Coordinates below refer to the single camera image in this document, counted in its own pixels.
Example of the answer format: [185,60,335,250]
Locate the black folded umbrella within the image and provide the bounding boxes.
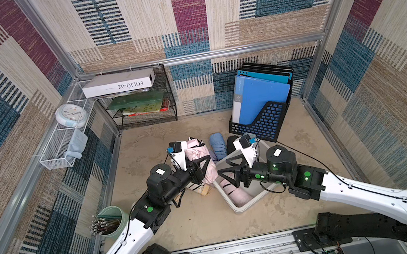
[226,135,239,154]

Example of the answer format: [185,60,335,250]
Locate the white wire wall basket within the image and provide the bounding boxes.
[39,81,94,170]

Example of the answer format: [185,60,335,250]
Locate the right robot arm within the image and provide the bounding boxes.
[218,145,407,248]

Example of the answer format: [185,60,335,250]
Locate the white round clock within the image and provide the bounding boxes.
[55,103,89,128]

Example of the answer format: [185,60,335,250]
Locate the white folio box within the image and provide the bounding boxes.
[83,68,156,98]

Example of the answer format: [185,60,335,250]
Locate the green pen cup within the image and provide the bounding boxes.
[89,206,129,238]

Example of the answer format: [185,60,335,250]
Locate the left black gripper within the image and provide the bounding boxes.
[154,152,216,207]

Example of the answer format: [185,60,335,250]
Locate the green book on shelf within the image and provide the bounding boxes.
[107,90,165,111]

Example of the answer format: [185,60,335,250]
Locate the black wire shelf rack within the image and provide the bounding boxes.
[97,65,178,131]

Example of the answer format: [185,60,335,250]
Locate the black mesh file holder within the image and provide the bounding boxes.
[228,100,290,142]

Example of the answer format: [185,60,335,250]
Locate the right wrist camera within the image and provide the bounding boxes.
[233,133,260,168]

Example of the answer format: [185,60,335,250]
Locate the pink umbrella with black strap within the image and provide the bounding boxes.
[219,179,253,207]

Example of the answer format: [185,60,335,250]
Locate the light blue cloth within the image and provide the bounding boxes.
[64,129,88,162]

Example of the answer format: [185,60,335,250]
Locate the teal file folder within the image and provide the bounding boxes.
[237,69,293,84]

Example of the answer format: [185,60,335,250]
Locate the blue folded umbrella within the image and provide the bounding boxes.
[209,133,227,160]

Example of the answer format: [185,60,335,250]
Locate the cream striped umbrella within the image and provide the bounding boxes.
[186,183,211,196]

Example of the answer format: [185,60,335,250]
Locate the white plastic storage box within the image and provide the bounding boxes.
[213,141,284,214]

